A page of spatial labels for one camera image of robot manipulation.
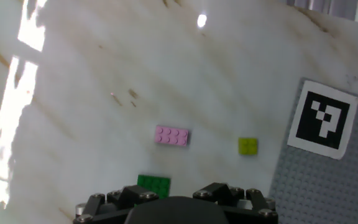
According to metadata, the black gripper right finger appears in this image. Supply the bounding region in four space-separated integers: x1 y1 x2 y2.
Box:
192 182 279 224

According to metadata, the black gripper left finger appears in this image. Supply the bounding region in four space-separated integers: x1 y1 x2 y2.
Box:
72 184 160 224

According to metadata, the green Lego plate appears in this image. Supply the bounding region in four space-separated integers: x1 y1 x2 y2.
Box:
134 174 172 207

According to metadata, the small lime Lego brick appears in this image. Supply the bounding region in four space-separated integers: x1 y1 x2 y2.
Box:
237 137 259 157

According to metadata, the grey Lego baseplate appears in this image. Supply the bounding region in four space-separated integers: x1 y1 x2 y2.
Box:
267 77 358 224

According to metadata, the pink Lego brick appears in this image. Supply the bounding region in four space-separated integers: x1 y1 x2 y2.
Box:
154 124 190 147

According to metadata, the black white ArUco marker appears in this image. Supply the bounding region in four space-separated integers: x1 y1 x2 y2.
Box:
287 79 358 161

